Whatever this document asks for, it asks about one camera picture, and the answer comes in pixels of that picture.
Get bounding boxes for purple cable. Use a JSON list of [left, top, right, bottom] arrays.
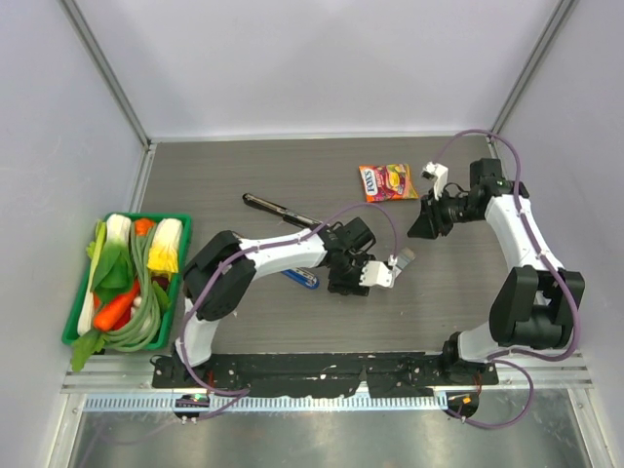
[[433, 129, 584, 362], [175, 202, 404, 396]]

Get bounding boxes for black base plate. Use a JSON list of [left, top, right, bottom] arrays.
[[150, 352, 498, 399]]

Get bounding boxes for small staple box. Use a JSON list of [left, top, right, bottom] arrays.
[[396, 248, 415, 270]]

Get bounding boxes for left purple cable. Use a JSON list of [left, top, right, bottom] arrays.
[[175, 202, 404, 396]]

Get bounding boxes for Fox's candy bag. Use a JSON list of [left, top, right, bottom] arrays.
[[359, 164, 418, 203]]

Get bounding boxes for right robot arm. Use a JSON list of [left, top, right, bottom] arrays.
[[408, 159, 585, 385]]

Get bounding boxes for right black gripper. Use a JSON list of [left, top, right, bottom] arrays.
[[409, 187, 483, 241]]

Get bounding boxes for toy carrot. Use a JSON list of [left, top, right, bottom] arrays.
[[93, 280, 140, 332]]

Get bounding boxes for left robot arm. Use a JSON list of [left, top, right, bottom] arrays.
[[173, 217, 393, 389]]

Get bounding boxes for toy green beans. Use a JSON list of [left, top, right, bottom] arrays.
[[104, 226, 162, 353]]

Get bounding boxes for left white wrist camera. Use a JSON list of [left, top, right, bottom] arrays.
[[359, 260, 402, 289]]

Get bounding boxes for toy napa cabbage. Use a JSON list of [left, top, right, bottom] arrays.
[[147, 218, 183, 278]]

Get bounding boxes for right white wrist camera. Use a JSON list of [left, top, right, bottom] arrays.
[[421, 162, 449, 200]]

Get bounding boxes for toy bok choy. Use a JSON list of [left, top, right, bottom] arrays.
[[71, 214, 136, 372]]

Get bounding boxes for slotted cable duct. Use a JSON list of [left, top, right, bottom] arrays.
[[83, 392, 448, 412]]

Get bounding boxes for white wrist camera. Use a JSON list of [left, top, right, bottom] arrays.
[[359, 260, 402, 289], [421, 162, 449, 200]]

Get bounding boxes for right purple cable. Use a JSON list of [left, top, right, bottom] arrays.
[[433, 129, 584, 362]]

